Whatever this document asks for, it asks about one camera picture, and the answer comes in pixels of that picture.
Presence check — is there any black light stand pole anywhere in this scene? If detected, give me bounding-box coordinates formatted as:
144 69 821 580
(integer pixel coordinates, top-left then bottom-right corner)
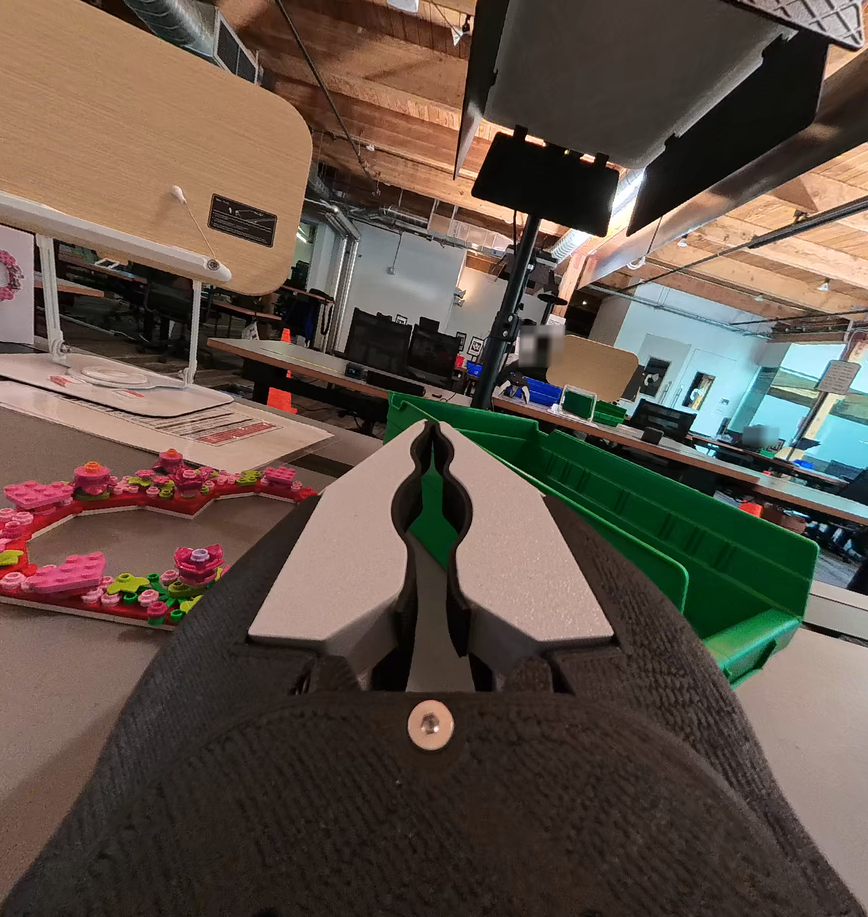
470 213 544 411

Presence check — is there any hanging paper sign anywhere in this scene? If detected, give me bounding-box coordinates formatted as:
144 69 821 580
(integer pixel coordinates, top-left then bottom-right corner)
815 360 863 395

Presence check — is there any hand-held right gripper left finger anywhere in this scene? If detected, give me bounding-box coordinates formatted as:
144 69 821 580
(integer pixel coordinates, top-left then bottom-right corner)
248 420 435 692

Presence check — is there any overhead softbox light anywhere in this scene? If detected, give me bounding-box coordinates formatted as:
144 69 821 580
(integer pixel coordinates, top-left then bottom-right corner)
454 0 868 239

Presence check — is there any laminated paper sheet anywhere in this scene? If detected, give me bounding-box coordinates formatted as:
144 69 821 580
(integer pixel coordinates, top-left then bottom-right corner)
0 380 335 467

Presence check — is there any silver ventilation duct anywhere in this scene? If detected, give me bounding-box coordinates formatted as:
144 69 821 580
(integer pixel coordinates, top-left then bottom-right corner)
122 0 259 83

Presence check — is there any wooden tilt board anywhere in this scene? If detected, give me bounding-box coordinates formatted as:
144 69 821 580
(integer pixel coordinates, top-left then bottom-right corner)
0 0 315 296
549 335 639 404

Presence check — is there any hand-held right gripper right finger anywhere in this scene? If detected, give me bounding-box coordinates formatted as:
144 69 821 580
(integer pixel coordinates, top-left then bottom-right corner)
433 421 615 692

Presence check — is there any white board stand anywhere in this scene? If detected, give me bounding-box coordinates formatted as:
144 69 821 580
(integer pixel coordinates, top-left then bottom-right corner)
0 185 234 420

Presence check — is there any black computer monitor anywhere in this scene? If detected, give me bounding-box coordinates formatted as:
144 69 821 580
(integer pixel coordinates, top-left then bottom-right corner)
344 308 413 377
409 326 462 388

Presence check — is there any pink red lego heart build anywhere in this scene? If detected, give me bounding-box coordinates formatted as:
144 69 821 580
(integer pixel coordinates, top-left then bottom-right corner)
0 448 319 631

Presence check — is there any background office desk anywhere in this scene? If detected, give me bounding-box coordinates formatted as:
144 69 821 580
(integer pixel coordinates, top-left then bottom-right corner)
208 337 478 438

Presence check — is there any long background desk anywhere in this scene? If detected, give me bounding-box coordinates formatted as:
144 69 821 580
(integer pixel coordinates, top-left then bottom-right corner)
491 394 868 596

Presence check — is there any blue plastic bin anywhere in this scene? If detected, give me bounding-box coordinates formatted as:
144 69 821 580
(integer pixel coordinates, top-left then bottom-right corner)
509 376 564 405

